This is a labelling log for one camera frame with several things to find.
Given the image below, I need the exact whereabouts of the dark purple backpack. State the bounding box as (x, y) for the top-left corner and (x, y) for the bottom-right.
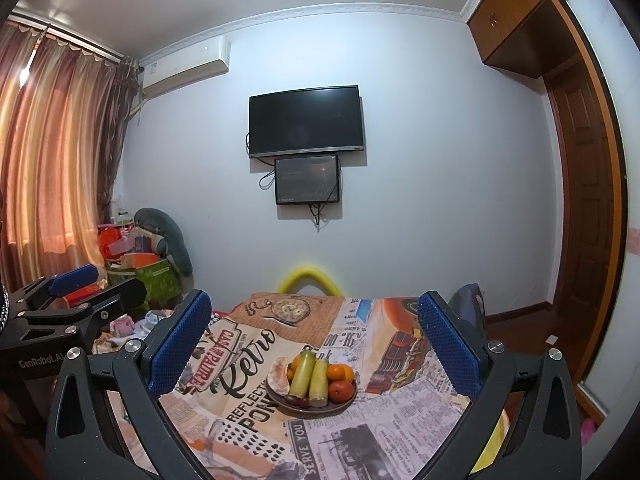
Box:
(447, 282), (489, 342)

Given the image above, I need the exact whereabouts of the black screen cable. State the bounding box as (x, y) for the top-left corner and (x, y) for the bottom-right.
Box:
(308, 202), (332, 234)

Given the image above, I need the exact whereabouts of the grey plush toy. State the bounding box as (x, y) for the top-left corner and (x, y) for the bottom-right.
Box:
(134, 206), (194, 277)

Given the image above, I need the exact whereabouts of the yellow-green sugarcane piece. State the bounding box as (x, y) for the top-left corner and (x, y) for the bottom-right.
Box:
(289, 349), (317, 397)
(308, 357), (331, 407)

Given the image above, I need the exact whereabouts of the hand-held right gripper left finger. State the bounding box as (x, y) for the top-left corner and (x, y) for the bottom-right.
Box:
(45, 289), (213, 480)

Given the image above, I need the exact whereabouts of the white air conditioner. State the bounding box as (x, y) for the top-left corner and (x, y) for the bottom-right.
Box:
(140, 35), (232, 99)

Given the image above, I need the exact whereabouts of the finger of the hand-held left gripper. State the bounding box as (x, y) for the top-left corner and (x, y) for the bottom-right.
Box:
(15, 278), (147, 357)
(7, 265), (100, 318)

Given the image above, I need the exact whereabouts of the printed retro tablecloth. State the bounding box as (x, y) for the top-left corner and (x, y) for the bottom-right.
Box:
(90, 292), (506, 480)

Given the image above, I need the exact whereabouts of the small black wall screen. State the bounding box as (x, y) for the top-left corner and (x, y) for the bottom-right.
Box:
(274, 154), (342, 206)

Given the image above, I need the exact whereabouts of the brown wooden door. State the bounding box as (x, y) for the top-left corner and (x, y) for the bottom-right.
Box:
(542, 60), (619, 378)

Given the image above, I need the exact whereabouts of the black wall television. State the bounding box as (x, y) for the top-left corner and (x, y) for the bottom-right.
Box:
(249, 85), (365, 159)

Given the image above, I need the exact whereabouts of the pile of red gift packages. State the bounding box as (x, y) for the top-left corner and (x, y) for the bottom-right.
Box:
(97, 224), (167, 268)

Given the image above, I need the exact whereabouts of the green patterned storage box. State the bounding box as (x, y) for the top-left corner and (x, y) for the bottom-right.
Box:
(107, 257), (183, 312)

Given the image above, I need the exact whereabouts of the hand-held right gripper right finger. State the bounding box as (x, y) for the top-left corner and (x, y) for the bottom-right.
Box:
(417, 290), (583, 480)

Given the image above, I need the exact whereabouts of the pale cut fruit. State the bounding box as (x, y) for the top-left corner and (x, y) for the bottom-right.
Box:
(267, 356), (292, 395)

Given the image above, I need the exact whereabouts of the purple round plate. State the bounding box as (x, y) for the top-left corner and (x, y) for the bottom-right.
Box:
(265, 355), (358, 416)

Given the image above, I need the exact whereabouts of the orange-brown curtain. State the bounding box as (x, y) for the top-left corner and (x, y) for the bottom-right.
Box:
(0, 10), (142, 293)

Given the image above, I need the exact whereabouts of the brown wooden overhead cabinet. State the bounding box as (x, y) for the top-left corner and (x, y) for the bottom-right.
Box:
(467, 0), (572, 81)

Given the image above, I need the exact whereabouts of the yellow foam tube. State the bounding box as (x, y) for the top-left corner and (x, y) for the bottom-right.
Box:
(276, 266), (347, 297)

